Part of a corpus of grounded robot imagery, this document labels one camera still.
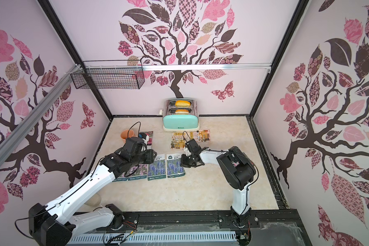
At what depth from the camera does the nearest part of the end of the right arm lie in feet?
2.38

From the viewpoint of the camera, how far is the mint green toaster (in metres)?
0.98

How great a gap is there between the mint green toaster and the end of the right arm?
0.24 metres
